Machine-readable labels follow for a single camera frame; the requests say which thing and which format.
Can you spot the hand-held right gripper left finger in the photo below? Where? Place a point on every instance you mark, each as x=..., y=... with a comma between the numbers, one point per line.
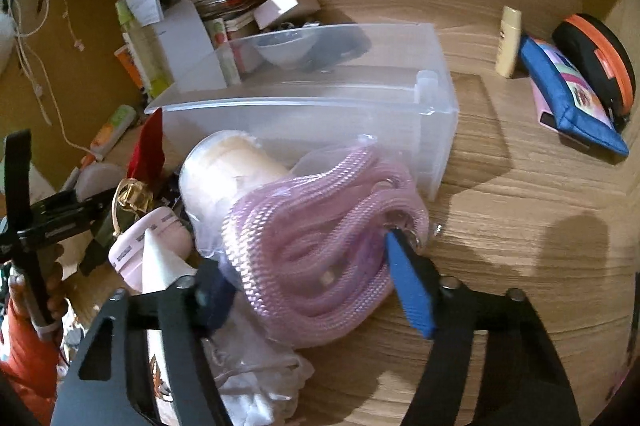
x=215, y=301

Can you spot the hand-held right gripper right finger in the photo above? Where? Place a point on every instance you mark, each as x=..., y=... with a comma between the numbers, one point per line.
x=410, y=286

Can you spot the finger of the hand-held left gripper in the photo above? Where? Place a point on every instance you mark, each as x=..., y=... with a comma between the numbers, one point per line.
x=20, y=176
x=65, y=216

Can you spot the pink round container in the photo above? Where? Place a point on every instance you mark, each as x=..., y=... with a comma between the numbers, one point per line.
x=165, y=231

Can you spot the red pouch with gold trim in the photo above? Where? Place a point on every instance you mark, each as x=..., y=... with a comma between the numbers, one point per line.
x=147, y=151

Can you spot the white tape roll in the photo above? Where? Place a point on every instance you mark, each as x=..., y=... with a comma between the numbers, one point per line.
x=220, y=171

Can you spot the clear plastic storage box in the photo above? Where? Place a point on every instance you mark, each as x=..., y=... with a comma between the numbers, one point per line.
x=325, y=116

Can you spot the person's left forearm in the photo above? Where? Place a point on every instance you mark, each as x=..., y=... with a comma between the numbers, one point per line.
x=25, y=356

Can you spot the wooden desktop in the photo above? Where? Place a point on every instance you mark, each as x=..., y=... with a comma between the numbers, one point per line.
x=500, y=206

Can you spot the person's left hand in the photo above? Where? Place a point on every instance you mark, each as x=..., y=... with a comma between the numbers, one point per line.
x=56, y=296

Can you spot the green and orange tube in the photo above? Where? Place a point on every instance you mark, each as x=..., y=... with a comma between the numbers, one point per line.
x=112, y=131

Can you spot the orange box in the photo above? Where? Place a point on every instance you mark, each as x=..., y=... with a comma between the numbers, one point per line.
x=127, y=66

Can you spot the yellow-green bottle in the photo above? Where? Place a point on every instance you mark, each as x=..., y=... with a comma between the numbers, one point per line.
x=150, y=56

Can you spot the white paper sheets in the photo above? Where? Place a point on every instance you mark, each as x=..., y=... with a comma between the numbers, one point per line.
x=187, y=41

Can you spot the pink flat pouch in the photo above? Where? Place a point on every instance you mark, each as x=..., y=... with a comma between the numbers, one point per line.
x=542, y=111

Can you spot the fruit print carton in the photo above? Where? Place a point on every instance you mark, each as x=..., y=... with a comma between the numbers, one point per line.
x=217, y=36

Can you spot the blue zip pouch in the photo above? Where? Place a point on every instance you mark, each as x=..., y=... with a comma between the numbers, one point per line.
x=565, y=96

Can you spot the clear plastic bowl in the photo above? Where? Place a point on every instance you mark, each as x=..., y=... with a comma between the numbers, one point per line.
x=285, y=49

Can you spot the cream tube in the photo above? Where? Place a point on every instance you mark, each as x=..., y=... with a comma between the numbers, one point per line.
x=509, y=41

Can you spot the black case with orange zip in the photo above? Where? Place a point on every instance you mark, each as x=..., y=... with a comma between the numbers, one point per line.
x=595, y=41

